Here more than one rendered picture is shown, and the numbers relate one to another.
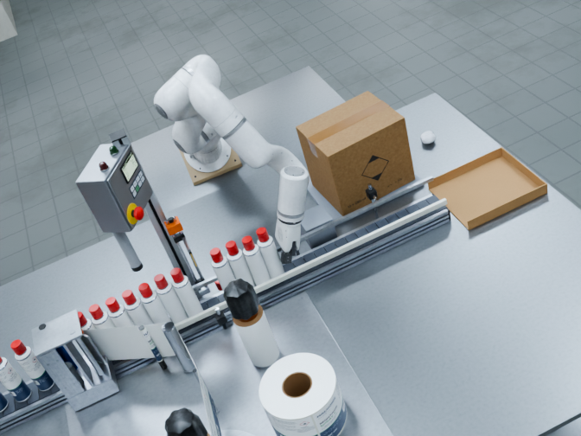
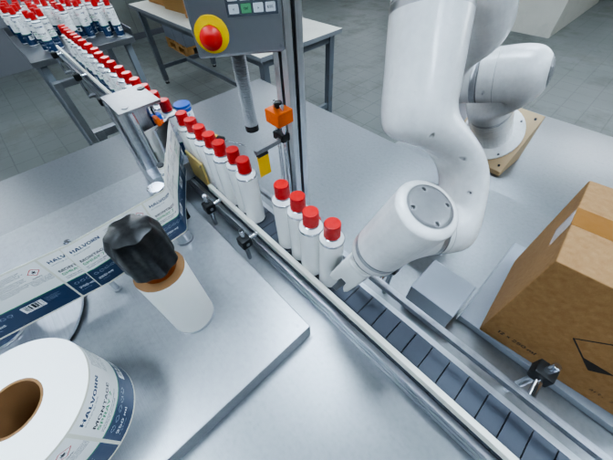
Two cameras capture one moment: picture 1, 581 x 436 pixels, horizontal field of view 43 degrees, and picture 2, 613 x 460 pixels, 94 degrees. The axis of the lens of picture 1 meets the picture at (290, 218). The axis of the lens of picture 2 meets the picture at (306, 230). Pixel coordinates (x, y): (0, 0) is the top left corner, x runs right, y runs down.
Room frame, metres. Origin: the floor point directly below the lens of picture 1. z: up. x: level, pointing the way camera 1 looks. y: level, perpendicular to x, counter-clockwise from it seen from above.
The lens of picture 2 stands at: (1.51, -0.18, 1.49)
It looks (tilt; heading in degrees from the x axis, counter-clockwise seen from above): 50 degrees down; 59
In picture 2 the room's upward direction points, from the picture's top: 3 degrees counter-clockwise
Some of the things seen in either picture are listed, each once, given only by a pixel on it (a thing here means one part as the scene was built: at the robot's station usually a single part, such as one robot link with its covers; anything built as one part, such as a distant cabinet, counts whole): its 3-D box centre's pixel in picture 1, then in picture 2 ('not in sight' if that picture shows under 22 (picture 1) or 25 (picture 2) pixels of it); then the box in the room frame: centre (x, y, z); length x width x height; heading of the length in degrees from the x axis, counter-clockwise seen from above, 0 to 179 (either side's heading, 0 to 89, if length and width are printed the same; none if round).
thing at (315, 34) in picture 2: not in sight; (230, 61); (2.56, 2.88, 0.39); 2.20 x 0.80 x 0.78; 101
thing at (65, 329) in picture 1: (56, 332); (129, 99); (1.52, 0.72, 1.14); 0.14 x 0.11 x 0.01; 100
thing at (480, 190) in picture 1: (485, 187); not in sight; (1.86, -0.66, 0.85); 0.30 x 0.26 x 0.04; 100
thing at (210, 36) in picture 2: (137, 213); (211, 37); (1.68, 0.40, 1.33); 0.04 x 0.03 x 0.04; 155
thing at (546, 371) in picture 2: (376, 206); (524, 389); (1.87, -0.29, 0.91); 0.07 x 0.03 x 0.17; 10
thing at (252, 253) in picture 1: (255, 262); (311, 243); (1.72, 0.15, 0.98); 0.05 x 0.05 x 0.20
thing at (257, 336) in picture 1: (251, 323); (167, 280); (1.43, 0.19, 1.03); 0.09 x 0.09 x 0.30
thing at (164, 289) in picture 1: (170, 299); (240, 181); (1.67, 0.43, 0.98); 0.05 x 0.05 x 0.20
